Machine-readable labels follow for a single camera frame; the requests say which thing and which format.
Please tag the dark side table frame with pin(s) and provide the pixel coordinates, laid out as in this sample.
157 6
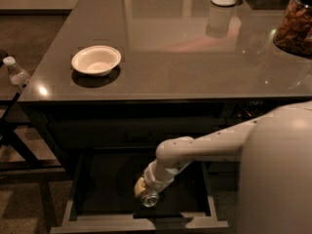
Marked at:
29 160

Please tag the glass jar of nuts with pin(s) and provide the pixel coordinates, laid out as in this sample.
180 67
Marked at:
294 34

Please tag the closed dark top drawer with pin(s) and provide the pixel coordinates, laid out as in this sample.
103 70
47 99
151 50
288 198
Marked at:
129 132

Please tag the open dark middle drawer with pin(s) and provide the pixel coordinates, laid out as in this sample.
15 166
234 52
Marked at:
102 200

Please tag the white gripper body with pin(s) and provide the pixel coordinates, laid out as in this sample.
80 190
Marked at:
153 183

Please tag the clear plastic water bottle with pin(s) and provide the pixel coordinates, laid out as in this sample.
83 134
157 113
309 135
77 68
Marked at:
19 77

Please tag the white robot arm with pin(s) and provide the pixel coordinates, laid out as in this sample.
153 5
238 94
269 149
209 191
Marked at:
275 185

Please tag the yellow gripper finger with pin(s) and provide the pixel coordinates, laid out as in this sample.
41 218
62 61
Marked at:
140 186

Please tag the white paper bowl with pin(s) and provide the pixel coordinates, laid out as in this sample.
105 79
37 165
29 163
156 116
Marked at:
96 60

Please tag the silver 7up soda can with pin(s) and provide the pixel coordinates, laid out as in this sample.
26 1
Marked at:
149 199

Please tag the right top dark drawer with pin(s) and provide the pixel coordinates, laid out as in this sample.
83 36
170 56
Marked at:
247 110

